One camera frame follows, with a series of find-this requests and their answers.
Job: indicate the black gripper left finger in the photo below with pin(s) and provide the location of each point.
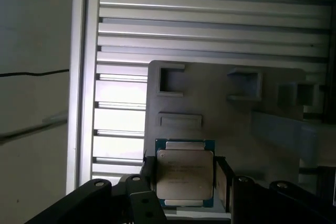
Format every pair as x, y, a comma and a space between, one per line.
141, 195

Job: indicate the aluminium table frame rail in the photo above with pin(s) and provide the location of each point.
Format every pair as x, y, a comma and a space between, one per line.
84, 77

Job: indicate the grey plastic parts rack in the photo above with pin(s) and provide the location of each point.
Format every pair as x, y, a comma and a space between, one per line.
210, 103

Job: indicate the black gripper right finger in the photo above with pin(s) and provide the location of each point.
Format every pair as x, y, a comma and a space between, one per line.
252, 203

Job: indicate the silver CPU with green edge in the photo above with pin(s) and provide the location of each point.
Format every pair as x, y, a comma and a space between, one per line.
185, 171

